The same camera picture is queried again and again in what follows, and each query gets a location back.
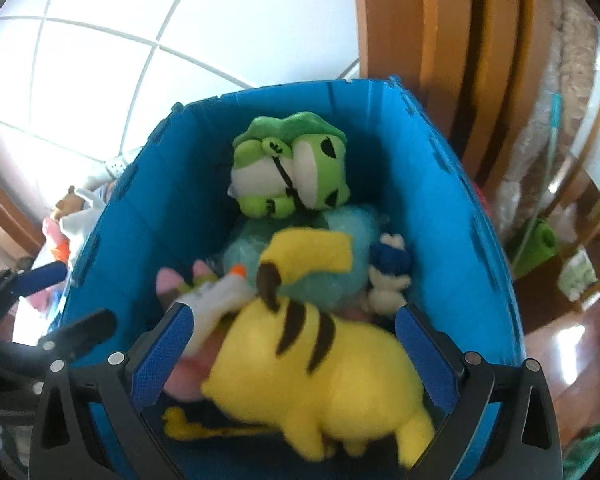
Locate white plush toy orange tip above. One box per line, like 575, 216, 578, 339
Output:
172, 264, 257, 361

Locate green rolled mat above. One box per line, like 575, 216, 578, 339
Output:
517, 217, 561, 273

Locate green frog plush toy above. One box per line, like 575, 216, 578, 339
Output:
228, 114, 348, 220

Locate wooden rack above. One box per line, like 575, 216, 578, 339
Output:
505, 50, 600, 311

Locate wooden furniture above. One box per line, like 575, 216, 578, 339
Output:
351, 0, 561, 186

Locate pink plush toy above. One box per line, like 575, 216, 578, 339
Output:
156, 259, 223, 402

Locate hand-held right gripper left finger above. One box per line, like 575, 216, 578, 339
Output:
28, 304, 201, 480

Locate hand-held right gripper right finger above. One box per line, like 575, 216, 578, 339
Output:
394, 304, 566, 480

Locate white power strip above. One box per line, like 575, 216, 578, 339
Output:
102, 156, 131, 180

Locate small blue white plush toy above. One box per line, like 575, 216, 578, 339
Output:
366, 234, 414, 317

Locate yellow striped plush toy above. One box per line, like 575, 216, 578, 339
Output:
162, 227, 437, 469

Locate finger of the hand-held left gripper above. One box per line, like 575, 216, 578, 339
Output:
36, 308, 118, 362
0, 260, 72, 328

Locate light blue fluffy plush toy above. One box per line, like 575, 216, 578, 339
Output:
222, 205, 388, 307

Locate brown bear plush toy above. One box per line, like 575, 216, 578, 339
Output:
54, 186, 88, 221

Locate blue fabric storage bin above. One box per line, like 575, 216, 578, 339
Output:
60, 76, 526, 480

